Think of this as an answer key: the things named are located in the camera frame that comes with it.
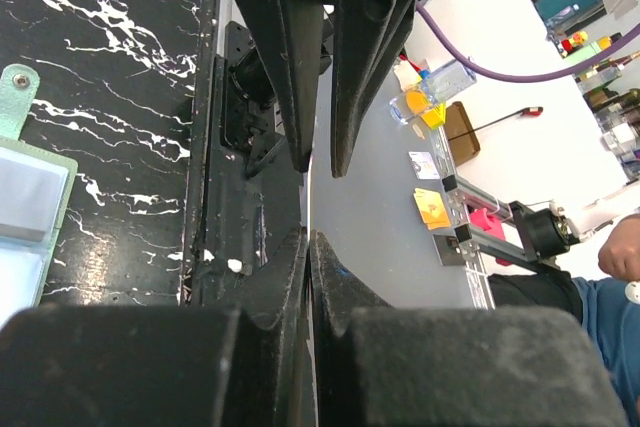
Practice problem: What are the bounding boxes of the orange cards outside table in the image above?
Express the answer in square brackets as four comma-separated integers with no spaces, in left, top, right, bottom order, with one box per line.
[413,188,451,230]

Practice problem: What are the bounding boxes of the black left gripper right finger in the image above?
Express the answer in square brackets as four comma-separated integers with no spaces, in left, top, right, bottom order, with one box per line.
[309,232,627,426]

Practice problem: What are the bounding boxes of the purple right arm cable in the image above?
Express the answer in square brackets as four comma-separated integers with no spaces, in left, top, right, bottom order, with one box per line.
[414,1,640,84]

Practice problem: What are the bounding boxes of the mint green card holder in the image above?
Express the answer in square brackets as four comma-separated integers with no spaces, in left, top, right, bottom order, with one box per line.
[1,64,78,325]

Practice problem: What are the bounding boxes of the clear plastic box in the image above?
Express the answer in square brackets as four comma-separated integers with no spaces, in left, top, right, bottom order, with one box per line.
[389,60,477,129]

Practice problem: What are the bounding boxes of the aluminium frame rail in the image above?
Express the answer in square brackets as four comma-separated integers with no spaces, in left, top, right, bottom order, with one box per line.
[432,127,548,309]

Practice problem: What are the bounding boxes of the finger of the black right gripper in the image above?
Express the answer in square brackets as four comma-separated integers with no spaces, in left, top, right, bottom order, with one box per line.
[330,0,415,178]
[235,0,323,172]

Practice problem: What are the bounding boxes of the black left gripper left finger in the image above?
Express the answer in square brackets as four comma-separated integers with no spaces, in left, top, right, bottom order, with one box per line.
[1,229,307,426]

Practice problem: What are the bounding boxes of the person in blue shirt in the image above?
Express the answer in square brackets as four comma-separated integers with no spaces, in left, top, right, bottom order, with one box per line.
[489,214,639,426]

